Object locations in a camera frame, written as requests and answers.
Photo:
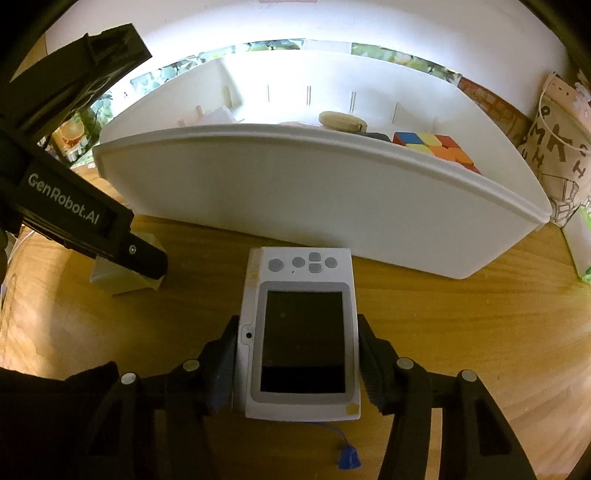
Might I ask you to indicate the green fruit print cardboard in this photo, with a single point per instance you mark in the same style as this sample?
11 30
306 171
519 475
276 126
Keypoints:
369 50
166 74

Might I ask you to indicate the dark cloth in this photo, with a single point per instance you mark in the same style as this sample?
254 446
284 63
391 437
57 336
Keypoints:
41 424

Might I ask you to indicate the brown patterned paper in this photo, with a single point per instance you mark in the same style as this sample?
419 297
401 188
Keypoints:
494 108

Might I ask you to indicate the beige oval object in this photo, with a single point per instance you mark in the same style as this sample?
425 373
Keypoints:
339 121

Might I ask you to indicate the white handheld game console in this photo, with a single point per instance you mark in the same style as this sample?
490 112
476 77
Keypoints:
302 341

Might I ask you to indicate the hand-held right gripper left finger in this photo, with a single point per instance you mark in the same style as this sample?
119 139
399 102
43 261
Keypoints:
221 362

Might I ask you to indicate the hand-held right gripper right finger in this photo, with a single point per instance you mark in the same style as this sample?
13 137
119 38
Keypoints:
374 371

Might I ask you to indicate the orange juice carton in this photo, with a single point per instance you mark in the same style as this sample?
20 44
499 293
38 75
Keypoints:
69 136

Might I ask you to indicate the pink round case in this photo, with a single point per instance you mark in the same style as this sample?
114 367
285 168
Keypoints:
293 123

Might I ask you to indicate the green tissue pack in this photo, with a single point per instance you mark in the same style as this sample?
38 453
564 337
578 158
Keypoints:
582 249

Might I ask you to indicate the white plastic bin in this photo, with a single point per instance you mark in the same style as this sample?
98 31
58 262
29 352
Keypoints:
300 194

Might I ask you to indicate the colourful puzzle cube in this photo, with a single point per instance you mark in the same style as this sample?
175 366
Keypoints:
425 141

